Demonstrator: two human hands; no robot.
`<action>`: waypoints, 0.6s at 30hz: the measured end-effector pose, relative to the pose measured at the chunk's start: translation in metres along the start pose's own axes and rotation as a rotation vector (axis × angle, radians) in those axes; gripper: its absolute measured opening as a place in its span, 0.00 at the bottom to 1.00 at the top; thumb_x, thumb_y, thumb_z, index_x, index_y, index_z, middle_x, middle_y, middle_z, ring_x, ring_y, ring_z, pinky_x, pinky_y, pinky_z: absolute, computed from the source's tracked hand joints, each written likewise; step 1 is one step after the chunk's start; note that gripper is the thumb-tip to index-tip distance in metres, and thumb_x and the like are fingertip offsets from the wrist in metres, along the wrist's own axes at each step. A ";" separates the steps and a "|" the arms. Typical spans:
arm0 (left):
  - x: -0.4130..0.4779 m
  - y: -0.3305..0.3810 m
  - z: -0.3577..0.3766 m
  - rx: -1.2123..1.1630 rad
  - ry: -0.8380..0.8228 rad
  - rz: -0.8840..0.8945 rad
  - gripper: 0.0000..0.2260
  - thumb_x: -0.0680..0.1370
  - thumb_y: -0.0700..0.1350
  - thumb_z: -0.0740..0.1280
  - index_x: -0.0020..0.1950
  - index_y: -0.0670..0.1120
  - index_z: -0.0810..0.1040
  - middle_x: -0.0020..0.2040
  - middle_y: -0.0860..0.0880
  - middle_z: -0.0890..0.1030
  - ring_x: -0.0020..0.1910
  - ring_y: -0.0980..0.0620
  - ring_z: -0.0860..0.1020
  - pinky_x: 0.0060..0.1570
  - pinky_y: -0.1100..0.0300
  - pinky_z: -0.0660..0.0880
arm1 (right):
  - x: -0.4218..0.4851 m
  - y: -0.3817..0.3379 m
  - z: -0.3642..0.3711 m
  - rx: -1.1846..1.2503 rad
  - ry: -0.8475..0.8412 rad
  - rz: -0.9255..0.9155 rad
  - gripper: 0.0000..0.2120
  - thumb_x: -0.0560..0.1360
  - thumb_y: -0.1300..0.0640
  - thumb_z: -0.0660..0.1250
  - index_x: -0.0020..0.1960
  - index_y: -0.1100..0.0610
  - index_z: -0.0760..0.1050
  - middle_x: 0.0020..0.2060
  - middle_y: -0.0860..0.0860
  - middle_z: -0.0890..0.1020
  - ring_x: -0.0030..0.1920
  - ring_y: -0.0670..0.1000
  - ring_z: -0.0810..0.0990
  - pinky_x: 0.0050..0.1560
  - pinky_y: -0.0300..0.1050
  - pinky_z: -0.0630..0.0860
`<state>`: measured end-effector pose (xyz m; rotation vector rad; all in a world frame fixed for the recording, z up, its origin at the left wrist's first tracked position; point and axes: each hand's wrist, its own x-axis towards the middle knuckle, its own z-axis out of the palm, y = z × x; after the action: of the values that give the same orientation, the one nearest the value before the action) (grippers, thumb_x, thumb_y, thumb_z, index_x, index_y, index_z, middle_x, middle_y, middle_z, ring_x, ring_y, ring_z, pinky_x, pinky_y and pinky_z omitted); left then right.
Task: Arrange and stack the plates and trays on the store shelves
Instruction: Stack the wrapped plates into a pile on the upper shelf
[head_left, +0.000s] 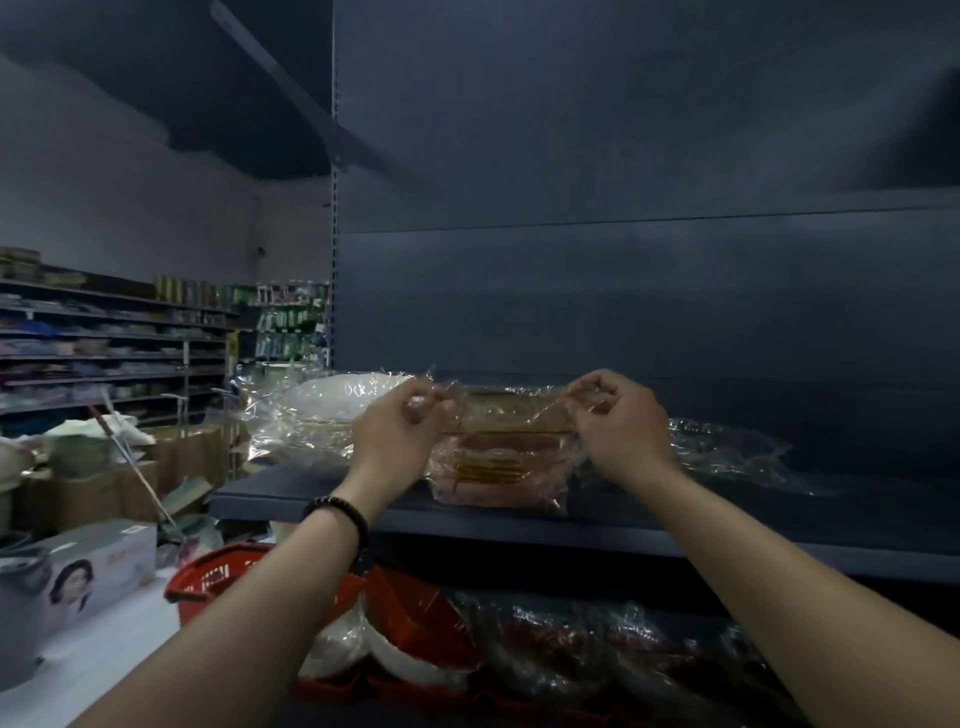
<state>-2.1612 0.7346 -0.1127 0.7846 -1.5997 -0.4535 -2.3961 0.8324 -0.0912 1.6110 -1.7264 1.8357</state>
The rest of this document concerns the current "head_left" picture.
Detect person's right hand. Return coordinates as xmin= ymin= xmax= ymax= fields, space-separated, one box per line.
xmin=562 ymin=368 xmax=680 ymax=489

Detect person's left hand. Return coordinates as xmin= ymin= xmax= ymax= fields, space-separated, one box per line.
xmin=348 ymin=378 xmax=459 ymax=500

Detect stack of white plates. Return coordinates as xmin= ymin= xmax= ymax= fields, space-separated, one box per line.
xmin=232 ymin=371 xmax=421 ymax=463

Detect dark metal shelf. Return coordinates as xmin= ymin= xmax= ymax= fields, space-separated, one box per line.
xmin=209 ymin=0 xmax=960 ymax=728

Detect red square tray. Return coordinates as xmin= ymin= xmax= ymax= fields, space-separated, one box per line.
xmin=363 ymin=566 xmax=481 ymax=673

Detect pile of dark trays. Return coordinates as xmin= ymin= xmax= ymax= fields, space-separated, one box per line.
xmin=449 ymin=588 xmax=811 ymax=728

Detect person's left forearm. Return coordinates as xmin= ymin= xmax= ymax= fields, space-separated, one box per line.
xmin=67 ymin=479 xmax=376 ymax=728

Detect person's right forearm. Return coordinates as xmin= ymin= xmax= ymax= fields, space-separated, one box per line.
xmin=622 ymin=464 xmax=960 ymax=728

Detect rack of green packets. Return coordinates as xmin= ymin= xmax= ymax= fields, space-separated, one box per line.
xmin=236 ymin=281 xmax=333 ymax=365

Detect red shopping basket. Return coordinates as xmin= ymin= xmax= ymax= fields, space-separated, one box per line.
xmin=163 ymin=542 xmax=369 ymax=631

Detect metal mop pole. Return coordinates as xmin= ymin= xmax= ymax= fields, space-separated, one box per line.
xmin=88 ymin=404 xmax=183 ymax=535

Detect pale green buckets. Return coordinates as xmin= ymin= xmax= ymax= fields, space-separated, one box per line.
xmin=0 ymin=416 xmax=125 ymax=526

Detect black beaded bracelet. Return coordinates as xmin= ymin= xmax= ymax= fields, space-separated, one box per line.
xmin=301 ymin=494 xmax=373 ymax=560

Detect wall shelving with goods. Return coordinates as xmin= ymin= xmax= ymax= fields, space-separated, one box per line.
xmin=0 ymin=247 xmax=241 ymax=421

